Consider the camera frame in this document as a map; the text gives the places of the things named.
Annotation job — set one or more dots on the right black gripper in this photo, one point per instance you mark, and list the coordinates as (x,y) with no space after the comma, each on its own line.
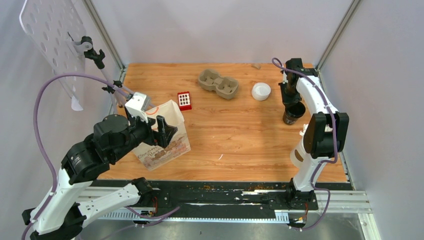
(288,100)

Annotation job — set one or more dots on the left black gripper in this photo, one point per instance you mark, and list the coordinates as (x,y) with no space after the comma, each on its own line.
(162,137)

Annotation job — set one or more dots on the dark brown plastic cup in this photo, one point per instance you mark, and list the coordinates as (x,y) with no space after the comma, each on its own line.
(293,112)

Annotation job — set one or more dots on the white plastic cup lid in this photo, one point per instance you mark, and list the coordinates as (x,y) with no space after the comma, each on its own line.
(261,91)

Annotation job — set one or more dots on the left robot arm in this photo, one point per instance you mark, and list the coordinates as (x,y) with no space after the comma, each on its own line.
(61,216)

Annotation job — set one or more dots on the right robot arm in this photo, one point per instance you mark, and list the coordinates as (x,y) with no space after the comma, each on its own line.
(323,138)

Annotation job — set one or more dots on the white paper bakery bag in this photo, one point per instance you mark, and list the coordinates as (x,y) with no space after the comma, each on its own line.
(153,157)

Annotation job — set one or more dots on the red toy block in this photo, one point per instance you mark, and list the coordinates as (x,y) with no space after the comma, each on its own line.
(184,101)

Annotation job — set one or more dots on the white straw holder cup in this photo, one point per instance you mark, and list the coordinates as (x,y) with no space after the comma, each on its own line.
(297,155)

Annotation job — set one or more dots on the tripod stand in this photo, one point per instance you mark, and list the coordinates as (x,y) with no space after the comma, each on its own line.
(85,48)

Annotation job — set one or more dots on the cardboard cup carrier tray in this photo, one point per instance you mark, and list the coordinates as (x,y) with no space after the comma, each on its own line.
(224,86)

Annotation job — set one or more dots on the perforated white panel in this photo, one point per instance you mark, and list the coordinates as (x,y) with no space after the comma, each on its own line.
(57,30)

